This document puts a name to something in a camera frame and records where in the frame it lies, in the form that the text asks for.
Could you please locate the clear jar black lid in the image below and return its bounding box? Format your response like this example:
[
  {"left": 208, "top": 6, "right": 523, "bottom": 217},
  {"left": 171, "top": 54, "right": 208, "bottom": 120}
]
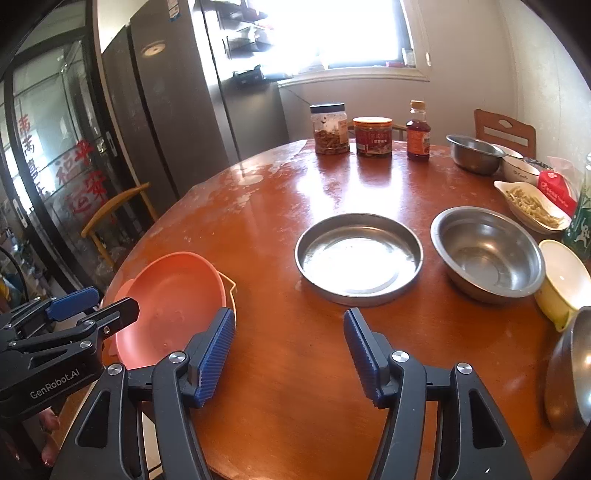
[{"left": 310, "top": 102, "right": 349, "bottom": 155}]

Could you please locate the sauce bottle red label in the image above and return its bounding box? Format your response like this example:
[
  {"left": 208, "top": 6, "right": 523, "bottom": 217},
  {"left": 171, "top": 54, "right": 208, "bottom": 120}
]
[{"left": 406, "top": 100, "right": 431, "bottom": 161}]

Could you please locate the white ceramic bowl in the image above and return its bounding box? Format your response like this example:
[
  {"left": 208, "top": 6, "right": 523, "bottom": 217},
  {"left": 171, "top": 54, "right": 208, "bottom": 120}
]
[{"left": 495, "top": 144, "right": 540, "bottom": 186}]

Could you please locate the large steel bowl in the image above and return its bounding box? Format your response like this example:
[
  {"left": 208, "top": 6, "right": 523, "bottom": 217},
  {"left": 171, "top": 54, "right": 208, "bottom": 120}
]
[{"left": 430, "top": 206, "right": 546, "bottom": 304}]

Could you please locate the steel pan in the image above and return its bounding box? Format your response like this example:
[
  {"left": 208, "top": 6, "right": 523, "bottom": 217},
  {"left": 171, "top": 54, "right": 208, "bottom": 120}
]
[{"left": 294, "top": 213, "right": 424, "bottom": 307}]

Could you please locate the wooden chair far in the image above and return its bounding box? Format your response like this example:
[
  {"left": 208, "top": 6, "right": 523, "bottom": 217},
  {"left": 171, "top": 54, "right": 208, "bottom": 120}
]
[{"left": 474, "top": 109, "right": 537, "bottom": 158}]

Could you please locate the red jar orange lid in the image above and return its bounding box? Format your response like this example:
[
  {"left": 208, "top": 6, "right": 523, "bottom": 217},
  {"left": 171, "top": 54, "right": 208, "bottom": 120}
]
[{"left": 353, "top": 116, "right": 393, "bottom": 157}]

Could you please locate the orange plastic plate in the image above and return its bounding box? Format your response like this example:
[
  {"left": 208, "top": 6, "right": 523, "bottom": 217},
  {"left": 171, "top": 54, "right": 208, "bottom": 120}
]
[{"left": 112, "top": 252, "right": 226, "bottom": 370}]

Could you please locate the person left hand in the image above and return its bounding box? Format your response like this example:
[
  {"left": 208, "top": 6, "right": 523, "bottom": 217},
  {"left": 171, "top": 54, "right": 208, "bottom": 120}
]
[{"left": 38, "top": 408, "right": 60, "bottom": 467}]

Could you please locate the wooden chair left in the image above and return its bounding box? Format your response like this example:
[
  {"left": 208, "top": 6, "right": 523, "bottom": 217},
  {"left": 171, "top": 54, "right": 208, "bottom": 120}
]
[{"left": 80, "top": 181, "right": 160, "bottom": 269}]

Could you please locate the red tissue pack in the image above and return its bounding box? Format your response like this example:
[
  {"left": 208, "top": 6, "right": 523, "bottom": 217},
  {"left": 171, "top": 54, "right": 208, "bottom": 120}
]
[{"left": 537, "top": 170, "right": 577, "bottom": 217}]

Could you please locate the grey refrigerator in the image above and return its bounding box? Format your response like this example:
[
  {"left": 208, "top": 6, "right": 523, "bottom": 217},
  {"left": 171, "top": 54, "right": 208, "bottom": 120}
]
[{"left": 101, "top": 0, "right": 290, "bottom": 216}]

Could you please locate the small steel bowl far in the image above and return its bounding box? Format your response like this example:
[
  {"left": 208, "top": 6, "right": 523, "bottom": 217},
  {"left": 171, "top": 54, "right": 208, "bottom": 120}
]
[{"left": 446, "top": 134, "right": 504, "bottom": 176}]

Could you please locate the yellow plate under orange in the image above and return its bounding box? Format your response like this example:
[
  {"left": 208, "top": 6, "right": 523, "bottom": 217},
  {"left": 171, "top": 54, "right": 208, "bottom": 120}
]
[{"left": 217, "top": 271, "right": 238, "bottom": 319}]

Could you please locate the green label plastic bottle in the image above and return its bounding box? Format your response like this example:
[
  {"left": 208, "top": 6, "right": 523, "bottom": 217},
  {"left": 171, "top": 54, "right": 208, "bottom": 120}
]
[{"left": 562, "top": 155, "right": 591, "bottom": 262}]

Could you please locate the wooden chair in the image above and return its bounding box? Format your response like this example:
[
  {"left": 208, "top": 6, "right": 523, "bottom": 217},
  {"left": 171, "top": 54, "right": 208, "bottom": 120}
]
[
  {"left": 80, "top": 181, "right": 160, "bottom": 269},
  {"left": 474, "top": 109, "right": 537, "bottom": 158}
]

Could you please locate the white dish with food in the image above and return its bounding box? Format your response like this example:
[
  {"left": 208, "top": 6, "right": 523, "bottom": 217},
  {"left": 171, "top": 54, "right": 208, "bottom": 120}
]
[{"left": 494, "top": 180, "right": 571, "bottom": 235}]

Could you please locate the yellow white bowl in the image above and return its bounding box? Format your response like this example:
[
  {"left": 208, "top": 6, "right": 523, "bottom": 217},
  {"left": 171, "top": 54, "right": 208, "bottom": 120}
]
[{"left": 534, "top": 239, "right": 590, "bottom": 332}]

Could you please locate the glass sliding door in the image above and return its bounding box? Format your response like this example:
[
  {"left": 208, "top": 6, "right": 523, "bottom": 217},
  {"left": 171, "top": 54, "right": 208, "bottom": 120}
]
[{"left": 1, "top": 28, "right": 152, "bottom": 292}]

